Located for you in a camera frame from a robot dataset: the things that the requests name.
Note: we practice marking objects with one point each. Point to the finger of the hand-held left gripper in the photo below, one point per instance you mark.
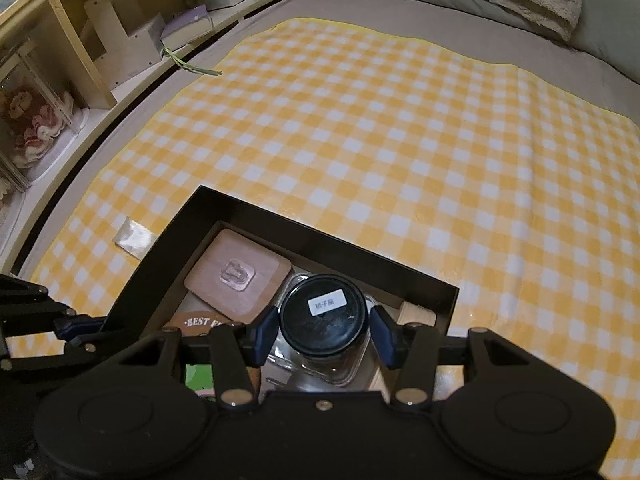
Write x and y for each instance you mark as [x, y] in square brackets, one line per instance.
[80, 321]
[50, 360]

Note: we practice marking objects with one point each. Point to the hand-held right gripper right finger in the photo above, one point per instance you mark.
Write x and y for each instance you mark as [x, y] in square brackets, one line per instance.
[386, 335]

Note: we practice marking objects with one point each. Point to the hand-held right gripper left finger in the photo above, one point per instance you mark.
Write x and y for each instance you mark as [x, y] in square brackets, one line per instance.
[262, 335]

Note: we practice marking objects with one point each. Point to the glass jar with black lid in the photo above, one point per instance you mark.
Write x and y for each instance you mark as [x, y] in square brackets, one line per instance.
[325, 325]

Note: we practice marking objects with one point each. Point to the black cardboard box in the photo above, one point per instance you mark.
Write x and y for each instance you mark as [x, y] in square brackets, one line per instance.
[350, 255]

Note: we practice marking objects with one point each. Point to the small wooden block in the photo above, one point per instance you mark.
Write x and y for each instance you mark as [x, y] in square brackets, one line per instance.
[417, 315]

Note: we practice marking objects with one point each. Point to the round coaster with green print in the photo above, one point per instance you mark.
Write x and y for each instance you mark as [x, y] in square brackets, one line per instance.
[200, 317]

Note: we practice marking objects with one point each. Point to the clear glass container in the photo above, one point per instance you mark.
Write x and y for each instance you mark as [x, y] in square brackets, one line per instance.
[298, 280]

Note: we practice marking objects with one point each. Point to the clear plastic hook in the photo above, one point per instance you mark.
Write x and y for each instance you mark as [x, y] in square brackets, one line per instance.
[235, 275]

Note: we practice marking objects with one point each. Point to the square wooden coaster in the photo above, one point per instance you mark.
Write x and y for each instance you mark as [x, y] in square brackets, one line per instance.
[210, 270]

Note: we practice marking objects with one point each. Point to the clear plastic strip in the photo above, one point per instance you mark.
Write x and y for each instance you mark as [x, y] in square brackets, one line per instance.
[135, 237]

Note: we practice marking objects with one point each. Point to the yellow checkered blanket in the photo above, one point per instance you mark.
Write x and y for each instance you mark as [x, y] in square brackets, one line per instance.
[375, 135]

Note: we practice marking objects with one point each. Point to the doll in red dress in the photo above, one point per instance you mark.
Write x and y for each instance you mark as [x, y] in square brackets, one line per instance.
[30, 125]

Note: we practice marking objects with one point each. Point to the clear display case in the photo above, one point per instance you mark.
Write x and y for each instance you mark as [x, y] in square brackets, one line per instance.
[30, 65]

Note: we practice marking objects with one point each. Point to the white wooden stand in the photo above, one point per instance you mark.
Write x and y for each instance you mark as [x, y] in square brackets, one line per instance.
[135, 55]

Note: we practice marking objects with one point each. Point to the green ribbon bookmark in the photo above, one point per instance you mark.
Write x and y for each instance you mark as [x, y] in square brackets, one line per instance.
[187, 65]

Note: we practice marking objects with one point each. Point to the wooden headboard shelf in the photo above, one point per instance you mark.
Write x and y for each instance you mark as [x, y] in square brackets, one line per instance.
[60, 25]

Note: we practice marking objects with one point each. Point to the purple book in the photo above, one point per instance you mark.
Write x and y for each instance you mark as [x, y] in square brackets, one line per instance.
[187, 27]

